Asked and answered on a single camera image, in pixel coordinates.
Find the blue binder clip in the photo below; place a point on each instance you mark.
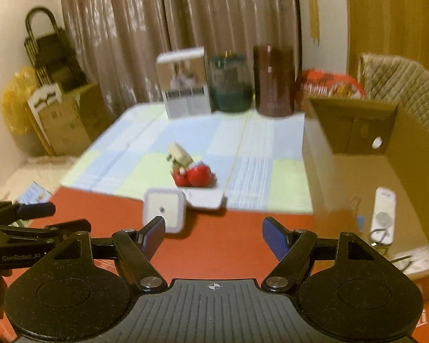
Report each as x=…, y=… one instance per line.
x=361, y=220

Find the pastel checked tablecloth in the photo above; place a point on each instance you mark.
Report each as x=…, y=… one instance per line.
x=136, y=139

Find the white square device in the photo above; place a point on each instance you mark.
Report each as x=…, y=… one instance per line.
x=162, y=207

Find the wooden wall hanger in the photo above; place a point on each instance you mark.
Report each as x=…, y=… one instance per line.
x=314, y=18

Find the beige quilted cushion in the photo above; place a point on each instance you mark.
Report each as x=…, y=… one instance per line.
x=407, y=85

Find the white plug adapter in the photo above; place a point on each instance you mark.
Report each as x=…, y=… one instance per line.
x=178, y=155

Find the white scalloped cardboard piece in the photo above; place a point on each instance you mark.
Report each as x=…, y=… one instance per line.
x=44, y=96

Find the red printed mat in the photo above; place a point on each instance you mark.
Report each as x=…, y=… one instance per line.
x=103, y=207

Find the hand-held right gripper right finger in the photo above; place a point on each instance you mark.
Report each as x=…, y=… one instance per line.
x=275, y=237

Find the green glass jar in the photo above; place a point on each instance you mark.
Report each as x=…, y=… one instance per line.
x=230, y=82

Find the green booklet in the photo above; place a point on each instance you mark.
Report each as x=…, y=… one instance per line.
x=34, y=193

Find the white product box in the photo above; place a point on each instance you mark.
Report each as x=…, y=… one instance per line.
x=184, y=82

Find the wooden door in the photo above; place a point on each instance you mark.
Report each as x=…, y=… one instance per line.
x=393, y=14

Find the yellow plastic bag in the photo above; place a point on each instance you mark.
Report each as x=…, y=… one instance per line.
x=18, y=103

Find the flattened cardboard box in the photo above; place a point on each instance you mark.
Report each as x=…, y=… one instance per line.
x=60, y=128

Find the brown patterned curtain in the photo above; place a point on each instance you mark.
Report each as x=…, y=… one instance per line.
x=164, y=25

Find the red toy figure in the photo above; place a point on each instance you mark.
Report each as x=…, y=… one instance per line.
x=196, y=177

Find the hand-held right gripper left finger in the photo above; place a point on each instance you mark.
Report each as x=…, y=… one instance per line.
x=153, y=234

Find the brown thermos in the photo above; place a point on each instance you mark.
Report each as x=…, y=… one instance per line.
x=273, y=82

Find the large brown cardboard box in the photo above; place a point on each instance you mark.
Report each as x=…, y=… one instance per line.
x=343, y=182

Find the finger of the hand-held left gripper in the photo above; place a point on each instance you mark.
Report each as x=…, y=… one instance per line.
x=35, y=210
x=68, y=227

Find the red instant meal bowl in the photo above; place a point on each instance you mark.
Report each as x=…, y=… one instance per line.
x=325, y=84

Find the white remote with round button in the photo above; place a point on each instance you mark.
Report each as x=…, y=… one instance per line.
x=382, y=203

